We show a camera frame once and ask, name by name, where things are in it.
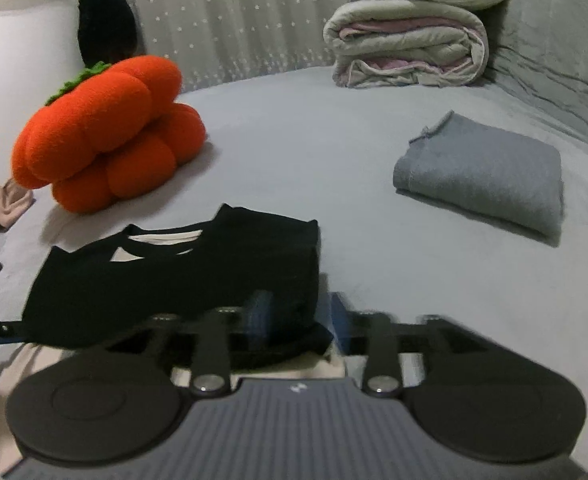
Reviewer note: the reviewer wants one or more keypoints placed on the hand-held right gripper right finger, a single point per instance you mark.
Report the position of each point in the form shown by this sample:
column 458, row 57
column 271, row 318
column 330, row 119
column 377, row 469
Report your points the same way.
column 343, row 325

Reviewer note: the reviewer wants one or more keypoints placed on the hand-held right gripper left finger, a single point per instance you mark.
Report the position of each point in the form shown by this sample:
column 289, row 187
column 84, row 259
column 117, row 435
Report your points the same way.
column 261, row 320

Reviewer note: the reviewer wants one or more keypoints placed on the black and cream printed shirt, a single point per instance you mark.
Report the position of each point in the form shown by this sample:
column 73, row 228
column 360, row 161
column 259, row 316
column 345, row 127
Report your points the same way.
column 174, row 280

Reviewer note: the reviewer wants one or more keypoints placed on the beige crumpled garment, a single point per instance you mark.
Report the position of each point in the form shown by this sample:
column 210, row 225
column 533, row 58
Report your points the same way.
column 4, row 207

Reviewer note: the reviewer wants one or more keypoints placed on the grey bed sheet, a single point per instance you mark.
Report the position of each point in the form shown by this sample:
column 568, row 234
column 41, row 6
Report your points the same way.
column 299, row 160

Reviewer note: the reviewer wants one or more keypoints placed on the folded grey sweater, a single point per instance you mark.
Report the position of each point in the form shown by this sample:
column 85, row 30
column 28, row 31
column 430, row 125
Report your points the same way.
column 484, row 180

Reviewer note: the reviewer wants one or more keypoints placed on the orange pumpkin plush pillow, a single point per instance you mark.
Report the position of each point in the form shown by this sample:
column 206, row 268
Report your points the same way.
column 104, row 125

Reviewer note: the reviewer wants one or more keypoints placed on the folded grey and pink quilt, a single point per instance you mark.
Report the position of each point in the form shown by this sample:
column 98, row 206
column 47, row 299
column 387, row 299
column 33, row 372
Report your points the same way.
column 409, row 45

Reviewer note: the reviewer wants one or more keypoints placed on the star-patterned sheer curtain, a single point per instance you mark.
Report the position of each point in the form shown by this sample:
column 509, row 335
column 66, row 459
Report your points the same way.
column 234, row 15

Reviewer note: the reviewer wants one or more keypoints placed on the black hanging garment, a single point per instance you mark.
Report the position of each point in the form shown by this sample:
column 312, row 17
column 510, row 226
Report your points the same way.
column 106, row 20

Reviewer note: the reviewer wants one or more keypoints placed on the grey wrinkled blanket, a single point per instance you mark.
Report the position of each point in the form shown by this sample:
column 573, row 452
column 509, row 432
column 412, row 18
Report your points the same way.
column 559, row 35

